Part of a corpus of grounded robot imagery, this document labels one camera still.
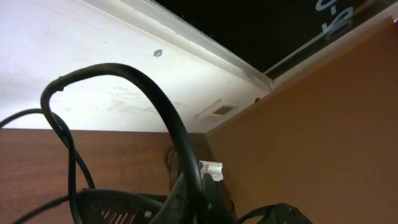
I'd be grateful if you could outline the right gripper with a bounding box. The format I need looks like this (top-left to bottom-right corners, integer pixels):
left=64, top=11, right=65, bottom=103
left=77, top=189, right=167, bottom=224

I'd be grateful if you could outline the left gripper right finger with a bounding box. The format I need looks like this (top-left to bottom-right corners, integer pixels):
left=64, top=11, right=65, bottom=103
left=202, top=173, right=237, bottom=224

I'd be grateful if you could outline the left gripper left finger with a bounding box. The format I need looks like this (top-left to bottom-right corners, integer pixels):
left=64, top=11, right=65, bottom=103
left=155, top=173, right=190, bottom=224

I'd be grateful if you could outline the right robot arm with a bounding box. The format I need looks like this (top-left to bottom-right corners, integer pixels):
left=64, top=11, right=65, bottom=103
left=77, top=189, right=311, bottom=224

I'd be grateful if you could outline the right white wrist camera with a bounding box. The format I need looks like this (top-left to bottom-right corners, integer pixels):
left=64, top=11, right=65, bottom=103
left=199, top=161, right=223, bottom=182

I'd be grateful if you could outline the white wall socket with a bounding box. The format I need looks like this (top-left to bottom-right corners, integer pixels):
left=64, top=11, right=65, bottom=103
left=195, top=99, right=239, bottom=119

